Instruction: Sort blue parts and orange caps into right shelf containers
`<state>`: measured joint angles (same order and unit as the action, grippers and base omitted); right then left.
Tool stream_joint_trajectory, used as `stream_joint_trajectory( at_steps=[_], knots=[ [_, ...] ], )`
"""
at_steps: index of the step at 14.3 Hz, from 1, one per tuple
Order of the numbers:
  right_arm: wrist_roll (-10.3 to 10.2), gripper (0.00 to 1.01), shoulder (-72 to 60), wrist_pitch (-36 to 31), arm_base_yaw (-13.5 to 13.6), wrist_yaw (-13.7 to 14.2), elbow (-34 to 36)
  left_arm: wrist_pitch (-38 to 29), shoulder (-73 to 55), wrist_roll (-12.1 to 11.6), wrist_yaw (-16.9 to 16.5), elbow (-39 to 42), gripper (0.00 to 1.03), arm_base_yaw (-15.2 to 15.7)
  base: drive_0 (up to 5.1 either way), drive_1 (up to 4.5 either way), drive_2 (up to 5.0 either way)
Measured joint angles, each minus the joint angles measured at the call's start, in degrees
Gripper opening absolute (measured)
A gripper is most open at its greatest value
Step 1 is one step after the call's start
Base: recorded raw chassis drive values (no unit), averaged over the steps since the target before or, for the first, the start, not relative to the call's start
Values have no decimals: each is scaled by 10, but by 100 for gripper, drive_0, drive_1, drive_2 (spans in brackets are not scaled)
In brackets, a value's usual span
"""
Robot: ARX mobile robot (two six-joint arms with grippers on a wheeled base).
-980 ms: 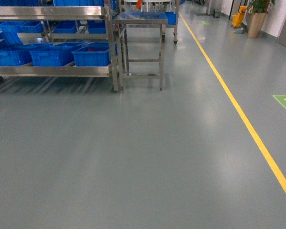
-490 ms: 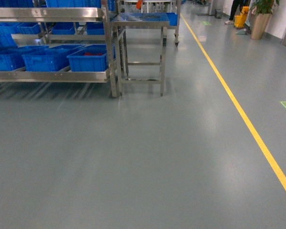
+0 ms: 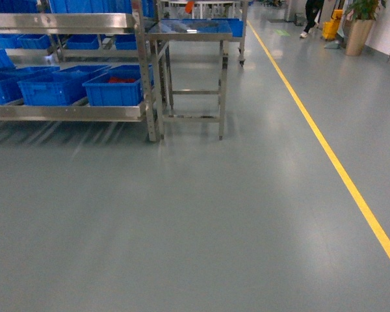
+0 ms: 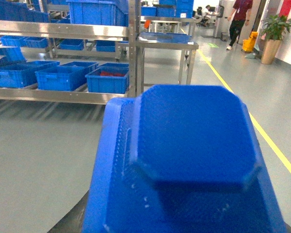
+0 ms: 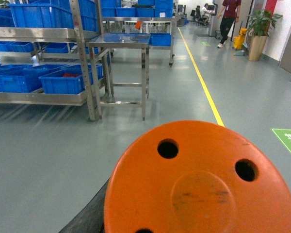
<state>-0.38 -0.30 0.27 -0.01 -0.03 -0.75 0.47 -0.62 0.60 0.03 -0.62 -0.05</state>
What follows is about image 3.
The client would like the blue bin with red parts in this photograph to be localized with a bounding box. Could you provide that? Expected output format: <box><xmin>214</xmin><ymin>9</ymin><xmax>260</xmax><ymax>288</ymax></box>
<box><xmin>83</xmin><ymin>64</ymin><xmax>144</xmax><ymax>107</ymax></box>

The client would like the steel flow rack shelf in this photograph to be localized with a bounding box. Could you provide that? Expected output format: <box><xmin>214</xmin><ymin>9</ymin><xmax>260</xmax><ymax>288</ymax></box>
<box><xmin>0</xmin><ymin>1</ymin><xmax>159</xmax><ymax>142</ymax></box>

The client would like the steel side table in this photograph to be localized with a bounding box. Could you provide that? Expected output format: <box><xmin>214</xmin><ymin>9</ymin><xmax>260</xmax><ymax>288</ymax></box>
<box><xmin>148</xmin><ymin>19</ymin><xmax>233</xmax><ymax>138</ymax></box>

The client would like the blue plastic bin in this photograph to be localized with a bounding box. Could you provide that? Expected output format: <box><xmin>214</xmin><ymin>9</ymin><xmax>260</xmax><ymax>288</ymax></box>
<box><xmin>0</xmin><ymin>66</ymin><xmax>60</xmax><ymax>105</ymax></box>
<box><xmin>18</xmin><ymin>65</ymin><xmax>111</xmax><ymax>106</ymax></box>

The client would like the yellow mop bucket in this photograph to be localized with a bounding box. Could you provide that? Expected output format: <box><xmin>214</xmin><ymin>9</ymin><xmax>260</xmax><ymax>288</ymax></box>
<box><xmin>322</xmin><ymin>9</ymin><xmax>343</xmax><ymax>41</ymax></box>

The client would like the walking person in black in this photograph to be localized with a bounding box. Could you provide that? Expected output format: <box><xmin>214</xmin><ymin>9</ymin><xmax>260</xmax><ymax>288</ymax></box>
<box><xmin>300</xmin><ymin>0</ymin><xmax>324</xmax><ymax>39</ymax></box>

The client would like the potted plant in tan pot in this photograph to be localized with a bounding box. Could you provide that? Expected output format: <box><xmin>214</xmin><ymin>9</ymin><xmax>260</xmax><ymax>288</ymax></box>
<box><xmin>345</xmin><ymin>0</ymin><xmax>387</xmax><ymax>57</ymax></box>

